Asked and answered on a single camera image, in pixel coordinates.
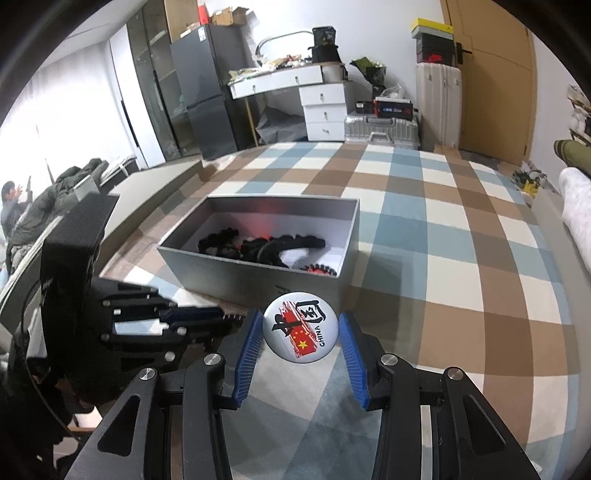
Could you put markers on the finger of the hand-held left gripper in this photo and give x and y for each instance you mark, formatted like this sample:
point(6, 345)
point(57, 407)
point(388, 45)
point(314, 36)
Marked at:
point(194, 314)
point(157, 344)

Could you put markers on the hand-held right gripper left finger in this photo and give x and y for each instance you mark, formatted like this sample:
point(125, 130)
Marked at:
point(247, 355)

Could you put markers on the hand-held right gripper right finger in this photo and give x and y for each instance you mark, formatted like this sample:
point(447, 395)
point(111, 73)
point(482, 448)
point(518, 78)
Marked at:
point(354, 360)

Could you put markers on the grey cardboard box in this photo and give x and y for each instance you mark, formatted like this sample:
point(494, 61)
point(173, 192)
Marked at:
point(207, 272)

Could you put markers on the white printed pin badge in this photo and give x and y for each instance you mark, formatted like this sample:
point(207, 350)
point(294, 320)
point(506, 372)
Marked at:
point(300, 323)

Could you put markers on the black cutout piece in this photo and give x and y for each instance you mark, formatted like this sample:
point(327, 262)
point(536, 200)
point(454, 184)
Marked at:
point(295, 241)

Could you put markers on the dark padded jacket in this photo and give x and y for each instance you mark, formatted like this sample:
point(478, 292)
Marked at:
point(60, 194)

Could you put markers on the checkered bed cover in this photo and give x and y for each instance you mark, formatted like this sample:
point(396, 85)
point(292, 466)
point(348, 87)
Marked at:
point(438, 277)

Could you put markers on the person's dark clothing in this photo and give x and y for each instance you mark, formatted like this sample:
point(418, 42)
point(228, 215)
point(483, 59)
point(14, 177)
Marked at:
point(32, 424)

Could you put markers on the glass door cabinet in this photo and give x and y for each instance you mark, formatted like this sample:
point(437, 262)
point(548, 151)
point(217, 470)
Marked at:
point(147, 92)

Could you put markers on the yellow wooden stick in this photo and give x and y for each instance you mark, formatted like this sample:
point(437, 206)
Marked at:
point(250, 122)

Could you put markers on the dark grey cloth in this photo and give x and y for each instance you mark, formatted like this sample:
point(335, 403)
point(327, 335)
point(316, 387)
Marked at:
point(281, 127)

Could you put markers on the dark grey fridge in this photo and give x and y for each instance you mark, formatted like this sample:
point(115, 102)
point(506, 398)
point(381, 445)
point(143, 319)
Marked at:
point(203, 92)

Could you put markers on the silver suitcase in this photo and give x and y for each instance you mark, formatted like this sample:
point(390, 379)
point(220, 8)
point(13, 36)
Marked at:
point(383, 131)

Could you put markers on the white drawer cabinet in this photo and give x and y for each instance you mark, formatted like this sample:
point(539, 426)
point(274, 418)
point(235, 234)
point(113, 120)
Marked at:
point(325, 110)

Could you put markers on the white desk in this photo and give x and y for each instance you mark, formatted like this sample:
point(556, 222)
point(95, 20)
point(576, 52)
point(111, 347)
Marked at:
point(277, 78)

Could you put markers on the small black box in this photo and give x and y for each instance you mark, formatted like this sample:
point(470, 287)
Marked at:
point(364, 108)

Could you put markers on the yellow floor clutter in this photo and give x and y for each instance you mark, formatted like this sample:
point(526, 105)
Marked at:
point(531, 180)

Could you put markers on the black box with red print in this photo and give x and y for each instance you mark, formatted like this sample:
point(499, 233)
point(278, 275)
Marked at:
point(392, 110)

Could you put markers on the pile of desk clutter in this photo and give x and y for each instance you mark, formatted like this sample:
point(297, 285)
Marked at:
point(272, 64)

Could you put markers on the white upright suitcase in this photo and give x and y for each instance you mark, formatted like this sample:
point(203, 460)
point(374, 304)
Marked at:
point(438, 106)

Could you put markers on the white folded blanket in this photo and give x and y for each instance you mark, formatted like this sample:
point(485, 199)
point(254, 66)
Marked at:
point(577, 207)

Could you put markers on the clear plastic bag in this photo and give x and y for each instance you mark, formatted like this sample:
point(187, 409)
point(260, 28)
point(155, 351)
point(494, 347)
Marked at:
point(391, 91)

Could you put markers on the white ribbed container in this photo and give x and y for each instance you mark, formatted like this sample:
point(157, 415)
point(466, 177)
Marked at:
point(333, 73)

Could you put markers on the dark green bouquet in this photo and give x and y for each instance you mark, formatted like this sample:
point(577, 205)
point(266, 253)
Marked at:
point(369, 74)

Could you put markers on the black gift box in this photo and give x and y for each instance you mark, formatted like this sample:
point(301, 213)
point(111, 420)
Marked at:
point(325, 44)

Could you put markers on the wooden door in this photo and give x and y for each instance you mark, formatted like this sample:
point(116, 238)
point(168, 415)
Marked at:
point(494, 78)

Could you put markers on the black red shoebox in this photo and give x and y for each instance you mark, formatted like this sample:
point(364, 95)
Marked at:
point(434, 50)

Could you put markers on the wooden shoe rack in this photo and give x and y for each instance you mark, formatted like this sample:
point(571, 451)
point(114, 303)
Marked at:
point(582, 136)

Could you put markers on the row of shoes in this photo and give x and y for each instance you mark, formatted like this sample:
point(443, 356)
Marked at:
point(579, 108)

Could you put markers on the yellow-lid shoebox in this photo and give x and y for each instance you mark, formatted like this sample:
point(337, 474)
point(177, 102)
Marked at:
point(431, 27)

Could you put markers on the oval mirror frame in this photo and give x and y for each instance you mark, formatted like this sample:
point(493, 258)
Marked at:
point(281, 38)

